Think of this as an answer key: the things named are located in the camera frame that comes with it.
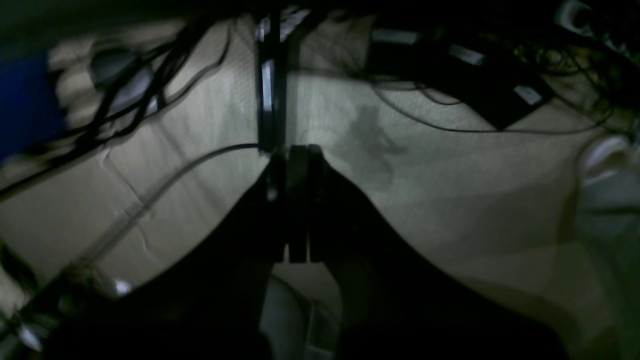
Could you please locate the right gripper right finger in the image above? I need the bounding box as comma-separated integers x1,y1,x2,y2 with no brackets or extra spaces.
289,145,569,360

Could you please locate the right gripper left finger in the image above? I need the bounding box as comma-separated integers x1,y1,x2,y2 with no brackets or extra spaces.
45,148,287,360

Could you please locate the black power strip box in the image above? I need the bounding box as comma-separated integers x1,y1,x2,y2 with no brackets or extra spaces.
365,25,554,131

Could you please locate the blue object at left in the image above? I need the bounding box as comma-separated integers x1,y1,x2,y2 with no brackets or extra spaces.
0,52,66,161

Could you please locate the thin black floor cable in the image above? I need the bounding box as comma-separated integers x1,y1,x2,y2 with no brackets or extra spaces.
85,143,261,261

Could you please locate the tangled black cables left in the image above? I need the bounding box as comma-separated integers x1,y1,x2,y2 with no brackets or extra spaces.
0,15,236,201

